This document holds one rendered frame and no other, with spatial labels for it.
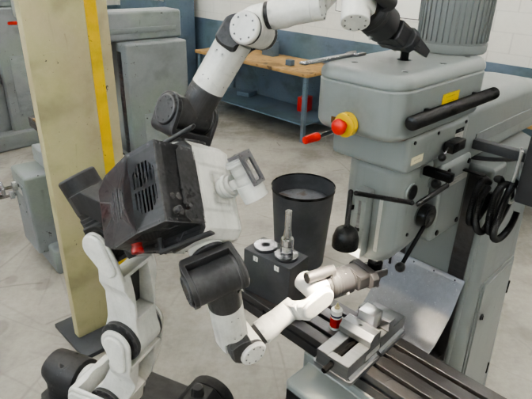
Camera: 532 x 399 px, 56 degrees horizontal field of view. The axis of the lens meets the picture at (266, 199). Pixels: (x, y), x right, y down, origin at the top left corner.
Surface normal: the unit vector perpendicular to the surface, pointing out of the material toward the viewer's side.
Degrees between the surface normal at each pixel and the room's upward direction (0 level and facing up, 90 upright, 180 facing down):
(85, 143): 90
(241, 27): 76
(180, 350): 0
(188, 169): 58
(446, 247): 90
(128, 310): 90
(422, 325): 44
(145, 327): 80
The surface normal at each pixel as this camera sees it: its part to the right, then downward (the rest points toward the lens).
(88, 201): -0.41, 0.39
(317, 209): 0.43, 0.46
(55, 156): 0.70, 0.33
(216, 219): 0.78, -0.32
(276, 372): 0.03, -0.90
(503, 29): -0.71, 0.29
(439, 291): -0.62, -0.15
